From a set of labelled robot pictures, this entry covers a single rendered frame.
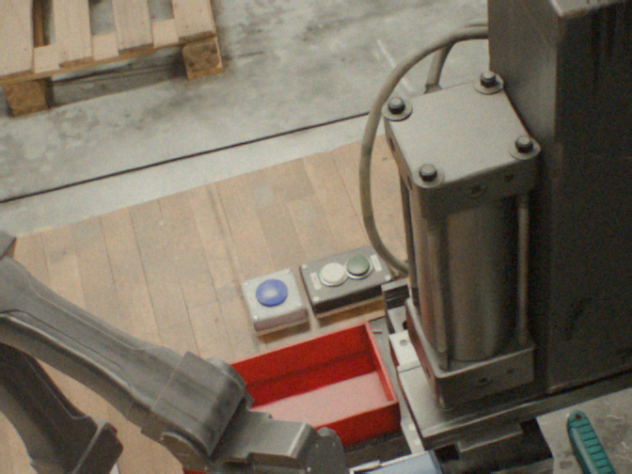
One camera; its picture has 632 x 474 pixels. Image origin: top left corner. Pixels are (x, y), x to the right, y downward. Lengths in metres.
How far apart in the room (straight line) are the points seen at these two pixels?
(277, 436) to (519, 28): 0.43
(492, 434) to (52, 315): 0.40
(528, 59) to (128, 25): 2.42
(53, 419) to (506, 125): 0.59
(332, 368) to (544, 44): 0.77
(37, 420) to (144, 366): 0.21
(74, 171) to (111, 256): 1.43
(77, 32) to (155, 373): 2.21
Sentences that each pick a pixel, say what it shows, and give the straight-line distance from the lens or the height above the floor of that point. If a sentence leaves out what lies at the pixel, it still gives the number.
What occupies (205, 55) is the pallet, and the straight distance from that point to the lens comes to 3.21.
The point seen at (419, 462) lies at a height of 0.99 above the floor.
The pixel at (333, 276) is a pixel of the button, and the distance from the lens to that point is 1.56.
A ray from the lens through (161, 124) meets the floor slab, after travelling 3.16.
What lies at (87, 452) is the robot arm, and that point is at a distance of 1.34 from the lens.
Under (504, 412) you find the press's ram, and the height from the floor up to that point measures 1.18.
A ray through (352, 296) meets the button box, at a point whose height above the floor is 0.92.
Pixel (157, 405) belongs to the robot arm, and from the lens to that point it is 1.10.
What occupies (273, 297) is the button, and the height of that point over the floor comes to 0.94.
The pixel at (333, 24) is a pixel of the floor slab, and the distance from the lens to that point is 3.32.
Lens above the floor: 2.16
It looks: 50 degrees down
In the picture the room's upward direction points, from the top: 11 degrees counter-clockwise
